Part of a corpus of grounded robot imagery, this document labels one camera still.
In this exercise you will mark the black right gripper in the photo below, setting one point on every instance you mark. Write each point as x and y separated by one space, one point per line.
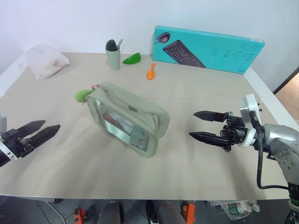
234 133

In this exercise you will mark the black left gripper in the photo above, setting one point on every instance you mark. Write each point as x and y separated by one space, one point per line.
16 142

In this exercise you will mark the pale green zip pouch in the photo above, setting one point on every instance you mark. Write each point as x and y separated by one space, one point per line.
140 109

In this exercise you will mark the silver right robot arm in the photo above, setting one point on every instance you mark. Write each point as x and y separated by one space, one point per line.
282 147

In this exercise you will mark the beige table cover sheet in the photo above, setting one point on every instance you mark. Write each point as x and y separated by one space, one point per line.
177 168

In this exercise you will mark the green plush charm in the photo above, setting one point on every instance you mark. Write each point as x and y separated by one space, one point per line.
81 95

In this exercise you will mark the white plastic bag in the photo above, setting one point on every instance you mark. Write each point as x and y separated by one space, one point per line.
45 60

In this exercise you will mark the teal keyboard and mouse box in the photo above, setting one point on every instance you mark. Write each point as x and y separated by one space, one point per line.
210 50

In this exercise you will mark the orange plastic scoop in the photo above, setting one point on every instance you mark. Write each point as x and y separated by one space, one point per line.
149 74

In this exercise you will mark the clear bag of small items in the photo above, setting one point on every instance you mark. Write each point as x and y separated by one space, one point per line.
236 208

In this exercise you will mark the orange clamp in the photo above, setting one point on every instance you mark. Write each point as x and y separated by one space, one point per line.
78 215
189 212

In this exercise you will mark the dark rounded shape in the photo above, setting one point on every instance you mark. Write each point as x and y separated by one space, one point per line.
111 213
163 213

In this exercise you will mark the bright green plastic leaf dish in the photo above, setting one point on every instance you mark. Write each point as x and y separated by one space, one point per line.
132 59

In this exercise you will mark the grey-green tall cup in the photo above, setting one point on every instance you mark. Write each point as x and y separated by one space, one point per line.
113 60

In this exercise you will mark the dark green avocado-shaped toy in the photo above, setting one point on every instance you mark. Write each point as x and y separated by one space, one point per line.
110 45

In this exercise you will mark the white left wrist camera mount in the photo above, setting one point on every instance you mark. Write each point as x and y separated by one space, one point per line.
2 122

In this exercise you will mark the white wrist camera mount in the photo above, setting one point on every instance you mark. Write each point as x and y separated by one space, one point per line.
2 122
251 105

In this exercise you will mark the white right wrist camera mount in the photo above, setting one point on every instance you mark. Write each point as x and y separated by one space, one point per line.
251 105

